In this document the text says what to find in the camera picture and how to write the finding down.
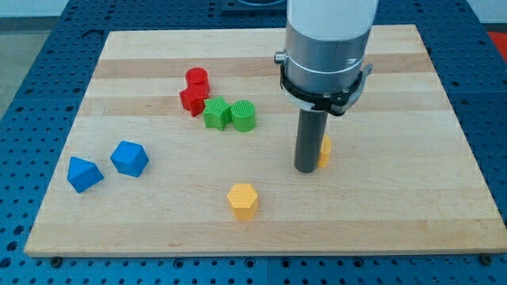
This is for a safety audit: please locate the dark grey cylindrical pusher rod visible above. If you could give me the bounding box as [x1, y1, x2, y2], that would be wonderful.
[294, 109, 328, 173]

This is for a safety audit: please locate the yellow heart block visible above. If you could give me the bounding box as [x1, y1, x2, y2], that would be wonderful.
[318, 134, 332, 168]

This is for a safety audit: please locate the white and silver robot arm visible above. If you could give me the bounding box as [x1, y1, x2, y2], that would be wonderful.
[274, 0, 378, 173]

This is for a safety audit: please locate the light wooden board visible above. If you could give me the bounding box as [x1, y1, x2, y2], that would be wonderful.
[25, 25, 506, 257]

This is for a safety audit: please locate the green cylinder block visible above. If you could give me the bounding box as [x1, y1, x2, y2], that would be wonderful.
[231, 100, 256, 132]

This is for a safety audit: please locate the green star block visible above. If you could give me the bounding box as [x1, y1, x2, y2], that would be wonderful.
[203, 97, 232, 131]

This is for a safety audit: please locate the yellow hexagon block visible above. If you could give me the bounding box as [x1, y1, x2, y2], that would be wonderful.
[227, 184, 259, 221]

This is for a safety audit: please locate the red star block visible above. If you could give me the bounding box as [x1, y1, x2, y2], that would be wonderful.
[179, 86, 209, 116]

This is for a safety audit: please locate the red cylinder block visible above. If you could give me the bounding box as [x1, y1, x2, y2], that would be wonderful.
[185, 67, 210, 93]

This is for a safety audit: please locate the blue cube block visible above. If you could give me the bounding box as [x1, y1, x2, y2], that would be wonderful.
[110, 140, 149, 177]

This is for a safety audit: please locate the red object at right edge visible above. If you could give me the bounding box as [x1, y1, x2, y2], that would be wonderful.
[488, 32, 507, 62]

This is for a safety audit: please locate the blue triangular block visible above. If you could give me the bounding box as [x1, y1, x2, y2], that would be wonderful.
[67, 157, 104, 193]

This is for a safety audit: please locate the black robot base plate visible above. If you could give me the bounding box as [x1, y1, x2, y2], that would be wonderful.
[219, 0, 287, 14]

